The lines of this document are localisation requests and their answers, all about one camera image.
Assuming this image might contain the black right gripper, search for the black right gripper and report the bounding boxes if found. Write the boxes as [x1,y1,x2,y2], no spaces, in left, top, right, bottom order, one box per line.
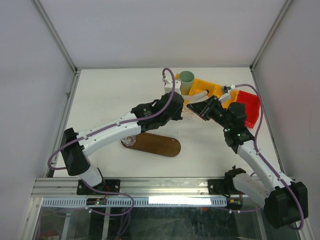
[186,95,232,131]

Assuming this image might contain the white toothpaste tube black cap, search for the white toothpaste tube black cap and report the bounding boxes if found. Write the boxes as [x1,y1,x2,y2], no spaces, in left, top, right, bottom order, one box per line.
[182,90,209,102]

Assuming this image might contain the green plastic cup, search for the green plastic cup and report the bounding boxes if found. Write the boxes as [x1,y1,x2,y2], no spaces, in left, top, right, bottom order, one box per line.
[178,70,195,95]

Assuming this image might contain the clear glass tumbler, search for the clear glass tumbler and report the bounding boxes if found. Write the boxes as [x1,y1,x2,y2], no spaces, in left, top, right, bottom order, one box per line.
[121,135,136,147]

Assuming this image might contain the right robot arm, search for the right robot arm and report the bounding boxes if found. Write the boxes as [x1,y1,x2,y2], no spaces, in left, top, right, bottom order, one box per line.
[187,96,309,231]

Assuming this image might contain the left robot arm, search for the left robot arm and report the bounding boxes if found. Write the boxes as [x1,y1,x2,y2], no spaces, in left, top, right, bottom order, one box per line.
[60,92,184,195]

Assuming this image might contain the wooden oval tray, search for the wooden oval tray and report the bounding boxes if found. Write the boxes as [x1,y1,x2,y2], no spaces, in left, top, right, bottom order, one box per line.
[120,132,182,158]

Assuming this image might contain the yellow bin middle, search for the yellow bin middle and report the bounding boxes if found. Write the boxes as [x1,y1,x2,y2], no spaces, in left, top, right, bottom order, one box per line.
[188,78,223,98]

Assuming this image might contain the red plastic bin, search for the red plastic bin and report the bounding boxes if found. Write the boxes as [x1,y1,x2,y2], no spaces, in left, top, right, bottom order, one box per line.
[236,90,261,129]

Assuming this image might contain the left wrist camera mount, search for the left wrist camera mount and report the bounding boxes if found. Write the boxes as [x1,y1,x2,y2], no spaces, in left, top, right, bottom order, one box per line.
[162,75,182,95]

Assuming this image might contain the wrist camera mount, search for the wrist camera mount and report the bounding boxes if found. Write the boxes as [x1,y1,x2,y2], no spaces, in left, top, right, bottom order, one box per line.
[162,75,182,95]
[220,84,236,101]

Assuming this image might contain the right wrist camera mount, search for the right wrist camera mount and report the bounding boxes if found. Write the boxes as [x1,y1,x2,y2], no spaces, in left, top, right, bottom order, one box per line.
[220,84,236,101]

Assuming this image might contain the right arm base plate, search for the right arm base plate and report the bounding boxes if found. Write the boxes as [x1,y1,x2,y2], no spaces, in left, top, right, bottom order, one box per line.
[207,178,241,198]

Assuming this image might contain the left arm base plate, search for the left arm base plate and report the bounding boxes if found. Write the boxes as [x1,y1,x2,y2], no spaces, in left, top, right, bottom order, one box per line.
[76,178,121,196]

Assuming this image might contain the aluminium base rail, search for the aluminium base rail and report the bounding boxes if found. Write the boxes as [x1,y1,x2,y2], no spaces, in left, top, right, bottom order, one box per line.
[31,177,224,198]

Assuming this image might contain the white cable duct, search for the white cable duct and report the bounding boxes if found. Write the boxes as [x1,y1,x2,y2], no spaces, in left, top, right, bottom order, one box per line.
[42,196,227,208]

